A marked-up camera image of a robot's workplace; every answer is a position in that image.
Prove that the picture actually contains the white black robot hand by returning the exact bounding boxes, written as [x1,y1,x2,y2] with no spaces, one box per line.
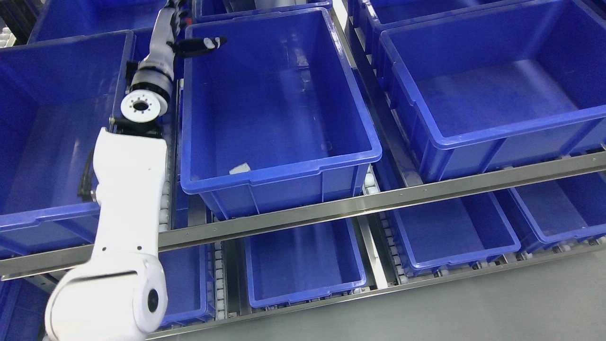
[139,0,227,78]

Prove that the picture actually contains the blue bin left upper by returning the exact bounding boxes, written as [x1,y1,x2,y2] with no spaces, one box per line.
[0,31,135,259]

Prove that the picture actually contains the blue bin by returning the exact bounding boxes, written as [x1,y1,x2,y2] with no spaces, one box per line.
[386,192,521,277]
[0,31,135,259]
[159,244,216,328]
[180,7,382,220]
[376,0,606,183]
[244,218,367,308]
[493,172,606,254]

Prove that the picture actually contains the blue bin centre upper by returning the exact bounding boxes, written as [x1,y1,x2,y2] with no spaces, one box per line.
[180,7,382,220]

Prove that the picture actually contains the blue bin lower left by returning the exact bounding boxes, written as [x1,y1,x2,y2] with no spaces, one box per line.
[159,244,216,328]

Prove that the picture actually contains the blue bin lower centre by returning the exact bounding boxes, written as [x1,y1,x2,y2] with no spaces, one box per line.
[244,218,367,308]

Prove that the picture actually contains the blue bin right upper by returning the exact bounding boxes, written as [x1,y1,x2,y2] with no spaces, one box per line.
[376,0,606,183]

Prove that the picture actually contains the blue bin lower far right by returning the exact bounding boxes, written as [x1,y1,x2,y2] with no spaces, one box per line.
[493,172,606,254]

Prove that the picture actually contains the steel shelf rail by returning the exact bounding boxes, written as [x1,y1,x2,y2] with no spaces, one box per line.
[0,151,606,278]

